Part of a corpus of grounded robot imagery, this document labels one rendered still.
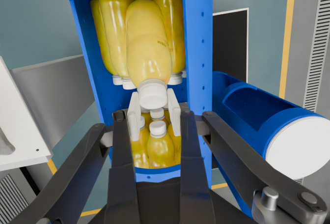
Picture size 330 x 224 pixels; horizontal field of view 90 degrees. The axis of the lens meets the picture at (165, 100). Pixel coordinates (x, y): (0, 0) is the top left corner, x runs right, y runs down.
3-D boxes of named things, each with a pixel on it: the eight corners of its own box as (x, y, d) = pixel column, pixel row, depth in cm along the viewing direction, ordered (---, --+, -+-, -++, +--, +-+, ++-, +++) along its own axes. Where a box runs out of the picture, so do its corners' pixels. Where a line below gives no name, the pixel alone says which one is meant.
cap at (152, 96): (156, 101, 25) (157, 112, 24) (133, 96, 23) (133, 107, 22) (172, 88, 22) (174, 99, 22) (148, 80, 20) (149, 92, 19)
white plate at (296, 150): (350, 147, 63) (346, 145, 64) (318, 101, 54) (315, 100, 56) (289, 190, 68) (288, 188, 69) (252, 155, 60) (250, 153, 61)
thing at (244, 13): (196, 162, 190) (199, 172, 176) (178, 20, 137) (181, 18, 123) (239, 154, 192) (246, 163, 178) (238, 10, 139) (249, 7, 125)
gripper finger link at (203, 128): (183, 124, 14) (217, 120, 14) (176, 102, 19) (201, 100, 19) (184, 139, 15) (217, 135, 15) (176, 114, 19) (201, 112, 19)
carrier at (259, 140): (236, 85, 146) (215, 63, 137) (348, 145, 64) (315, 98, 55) (212, 108, 151) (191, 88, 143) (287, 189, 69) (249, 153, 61)
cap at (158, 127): (162, 124, 42) (162, 118, 41) (169, 131, 38) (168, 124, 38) (148, 128, 41) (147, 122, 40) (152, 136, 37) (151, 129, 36)
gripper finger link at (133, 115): (139, 141, 16) (131, 142, 16) (141, 111, 23) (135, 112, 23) (134, 113, 15) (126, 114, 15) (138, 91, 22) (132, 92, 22)
